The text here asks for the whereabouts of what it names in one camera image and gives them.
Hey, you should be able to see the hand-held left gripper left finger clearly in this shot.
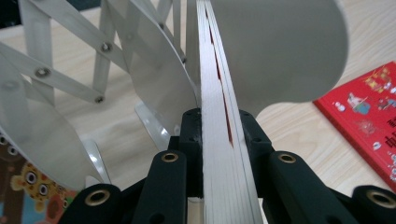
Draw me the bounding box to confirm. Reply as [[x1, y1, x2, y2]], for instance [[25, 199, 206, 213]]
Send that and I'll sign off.
[[169, 106, 205, 199]]

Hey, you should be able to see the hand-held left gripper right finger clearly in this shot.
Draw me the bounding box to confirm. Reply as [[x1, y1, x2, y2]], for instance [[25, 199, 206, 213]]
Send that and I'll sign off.
[[237, 109, 276, 200]]

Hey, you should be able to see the thin white-paged picture book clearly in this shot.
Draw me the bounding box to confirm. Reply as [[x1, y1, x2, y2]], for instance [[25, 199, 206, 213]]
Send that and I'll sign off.
[[195, 0, 264, 224]]

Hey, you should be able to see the white expandable book rack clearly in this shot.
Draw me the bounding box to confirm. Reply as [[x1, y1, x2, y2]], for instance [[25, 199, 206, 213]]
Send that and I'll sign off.
[[0, 0, 349, 192]]

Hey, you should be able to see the red picture book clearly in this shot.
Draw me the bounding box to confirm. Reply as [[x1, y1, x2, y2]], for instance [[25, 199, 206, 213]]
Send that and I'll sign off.
[[312, 61, 396, 192]]

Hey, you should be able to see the light blue animal picture book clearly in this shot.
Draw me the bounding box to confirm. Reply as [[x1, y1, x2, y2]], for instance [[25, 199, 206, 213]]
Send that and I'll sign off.
[[0, 140, 79, 224]]

